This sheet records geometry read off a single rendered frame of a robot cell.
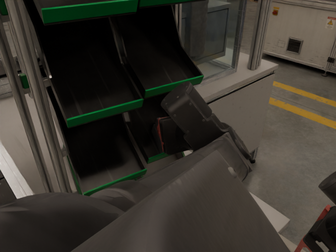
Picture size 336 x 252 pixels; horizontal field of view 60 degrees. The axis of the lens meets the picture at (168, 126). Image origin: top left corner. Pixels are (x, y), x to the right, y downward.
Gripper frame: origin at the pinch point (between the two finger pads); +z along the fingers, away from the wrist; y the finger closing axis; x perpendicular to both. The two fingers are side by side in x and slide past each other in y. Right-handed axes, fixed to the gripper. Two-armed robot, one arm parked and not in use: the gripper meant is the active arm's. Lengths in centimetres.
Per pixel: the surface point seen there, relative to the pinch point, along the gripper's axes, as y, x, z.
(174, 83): 0.7, -9.5, -6.9
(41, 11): 21.9, -20.8, -16.8
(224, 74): -80, -9, 95
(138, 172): 9.2, 6.9, -3.0
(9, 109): 40, -6, 109
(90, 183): 18.5, 7.4, -0.8
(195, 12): -51, -40, 71
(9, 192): 38, 16, 37
